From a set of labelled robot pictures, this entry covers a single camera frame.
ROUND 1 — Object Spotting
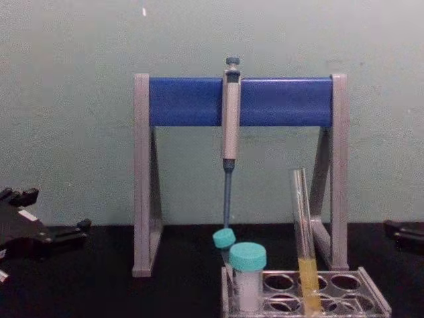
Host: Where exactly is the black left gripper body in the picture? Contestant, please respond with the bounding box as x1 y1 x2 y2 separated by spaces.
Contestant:
0 197 56 261

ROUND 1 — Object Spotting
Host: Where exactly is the grey tube rack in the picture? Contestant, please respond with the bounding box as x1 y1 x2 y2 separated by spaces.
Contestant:
220 265 393 318

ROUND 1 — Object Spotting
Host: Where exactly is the black table cloth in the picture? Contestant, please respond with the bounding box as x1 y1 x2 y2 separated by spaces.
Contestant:
0 222 424 318

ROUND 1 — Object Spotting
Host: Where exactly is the glass tube with yellow liquid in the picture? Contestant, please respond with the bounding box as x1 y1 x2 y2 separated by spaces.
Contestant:
290 168 325 315

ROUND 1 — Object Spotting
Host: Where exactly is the small teal capped plastic tube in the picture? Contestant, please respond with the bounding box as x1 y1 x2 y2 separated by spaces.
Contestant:
211 227 237 270

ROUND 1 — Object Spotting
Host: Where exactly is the large teal capped plastic tube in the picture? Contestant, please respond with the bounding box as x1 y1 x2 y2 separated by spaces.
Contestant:
229 242 268 313

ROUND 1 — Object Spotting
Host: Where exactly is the grey stand with blue bar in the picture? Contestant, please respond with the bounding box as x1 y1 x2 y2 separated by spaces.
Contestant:
132 73 350 278

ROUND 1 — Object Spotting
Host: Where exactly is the grey and blue pipette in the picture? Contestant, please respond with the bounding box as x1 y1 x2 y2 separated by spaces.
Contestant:
219 56 242 233

